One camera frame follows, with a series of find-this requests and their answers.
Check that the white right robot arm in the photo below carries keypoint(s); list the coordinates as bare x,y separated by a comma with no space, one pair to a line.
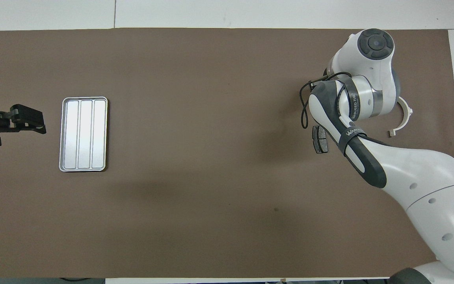
428,189

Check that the silver metal tray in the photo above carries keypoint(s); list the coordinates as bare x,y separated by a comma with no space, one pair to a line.
83,134

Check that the brown table mat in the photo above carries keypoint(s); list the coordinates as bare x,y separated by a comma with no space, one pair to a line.
211,118

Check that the rectangular dark brake pad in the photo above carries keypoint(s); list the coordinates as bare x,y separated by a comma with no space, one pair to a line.
320,140

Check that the white semicircular plastic bracket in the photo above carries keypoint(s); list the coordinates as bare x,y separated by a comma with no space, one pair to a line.
406,114

